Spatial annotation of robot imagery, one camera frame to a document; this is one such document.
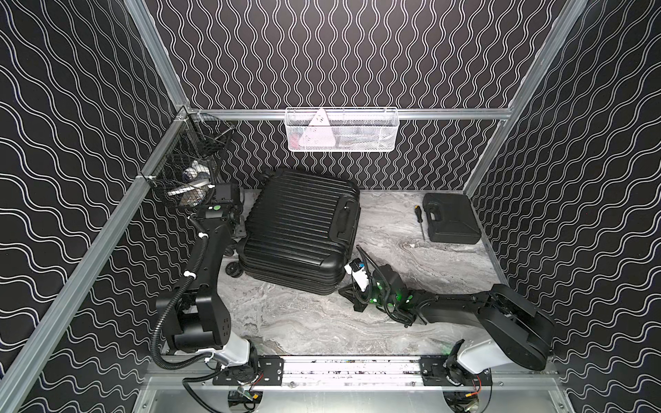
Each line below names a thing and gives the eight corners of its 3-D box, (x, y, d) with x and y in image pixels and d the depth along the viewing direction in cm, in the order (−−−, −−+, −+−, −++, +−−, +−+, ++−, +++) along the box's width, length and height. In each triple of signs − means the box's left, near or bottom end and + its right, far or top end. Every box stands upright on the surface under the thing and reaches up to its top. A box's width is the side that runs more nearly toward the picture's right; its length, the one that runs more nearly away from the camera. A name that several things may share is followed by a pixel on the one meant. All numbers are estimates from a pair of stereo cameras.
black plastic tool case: (431, 243, 105) (436, 234, 100) (419, 202, 119) (423, 193, 114) (480, 243, 105) (487, 234, 100) (462, 202, 119) (468, 193, 114)
